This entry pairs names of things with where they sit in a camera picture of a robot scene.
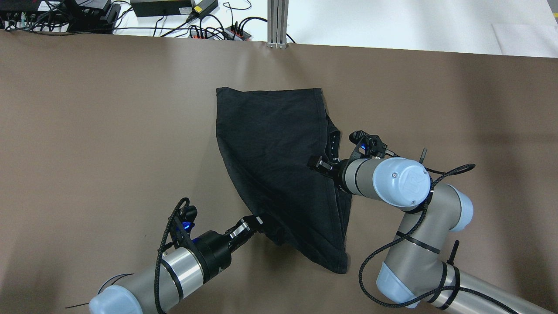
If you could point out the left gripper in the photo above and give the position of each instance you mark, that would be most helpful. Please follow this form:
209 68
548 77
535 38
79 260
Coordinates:
214 249

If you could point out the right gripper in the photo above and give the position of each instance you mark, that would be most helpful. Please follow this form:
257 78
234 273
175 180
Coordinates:
338 171

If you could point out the black graphic t-shirt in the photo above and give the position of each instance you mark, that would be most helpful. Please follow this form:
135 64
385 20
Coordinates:
266 139

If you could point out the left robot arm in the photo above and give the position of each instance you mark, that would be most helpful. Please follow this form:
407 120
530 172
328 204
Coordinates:
157 289

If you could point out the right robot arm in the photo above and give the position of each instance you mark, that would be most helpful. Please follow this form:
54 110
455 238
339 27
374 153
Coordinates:
408 270

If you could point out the power strip with red switches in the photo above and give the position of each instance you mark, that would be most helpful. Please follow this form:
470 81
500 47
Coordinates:
227 34

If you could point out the black power adapter brick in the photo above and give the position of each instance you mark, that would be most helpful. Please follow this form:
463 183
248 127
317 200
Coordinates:
152 8

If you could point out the white paper sheet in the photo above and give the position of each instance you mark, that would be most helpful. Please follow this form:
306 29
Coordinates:
527 40

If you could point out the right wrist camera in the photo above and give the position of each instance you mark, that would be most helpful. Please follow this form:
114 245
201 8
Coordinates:
367 146

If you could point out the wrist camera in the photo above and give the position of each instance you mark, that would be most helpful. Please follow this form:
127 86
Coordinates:
182 223
367 146

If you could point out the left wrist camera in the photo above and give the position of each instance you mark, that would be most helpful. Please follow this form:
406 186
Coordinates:
182 223

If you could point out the aluminium frame post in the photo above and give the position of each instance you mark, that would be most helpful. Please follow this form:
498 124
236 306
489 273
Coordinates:
277 15

